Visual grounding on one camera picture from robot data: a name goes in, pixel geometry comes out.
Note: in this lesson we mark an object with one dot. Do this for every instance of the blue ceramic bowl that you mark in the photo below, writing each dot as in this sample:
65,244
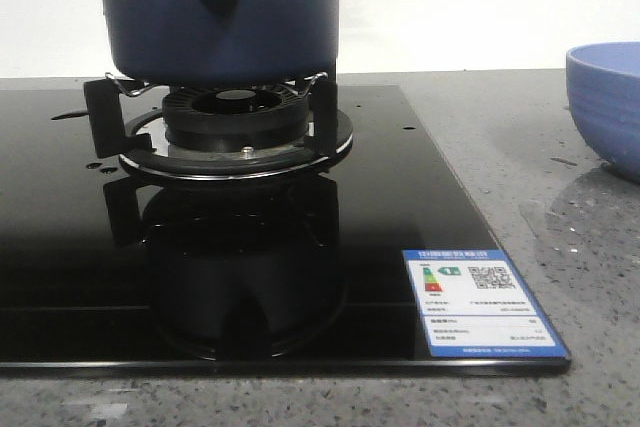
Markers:
602,84

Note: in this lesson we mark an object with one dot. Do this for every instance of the black metal pot support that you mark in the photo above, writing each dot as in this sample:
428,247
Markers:
141,144

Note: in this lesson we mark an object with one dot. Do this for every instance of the dark blue cooking pot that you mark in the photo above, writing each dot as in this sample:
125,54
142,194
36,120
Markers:
222,42

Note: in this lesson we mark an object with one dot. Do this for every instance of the black round gas burner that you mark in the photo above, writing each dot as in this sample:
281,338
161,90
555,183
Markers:
228,120

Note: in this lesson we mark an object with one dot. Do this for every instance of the blue energy label sticker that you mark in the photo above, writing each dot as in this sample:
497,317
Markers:
474,304

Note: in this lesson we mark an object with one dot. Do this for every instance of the black glass gas stove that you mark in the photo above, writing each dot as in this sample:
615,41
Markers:
106,274

